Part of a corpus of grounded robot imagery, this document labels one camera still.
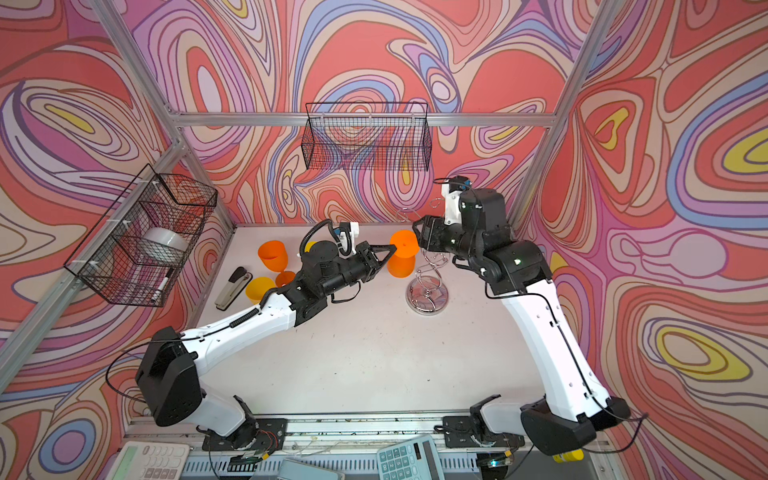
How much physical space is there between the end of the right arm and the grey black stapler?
2.42 ft

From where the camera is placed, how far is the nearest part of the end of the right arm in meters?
0.55

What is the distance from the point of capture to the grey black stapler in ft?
3.21
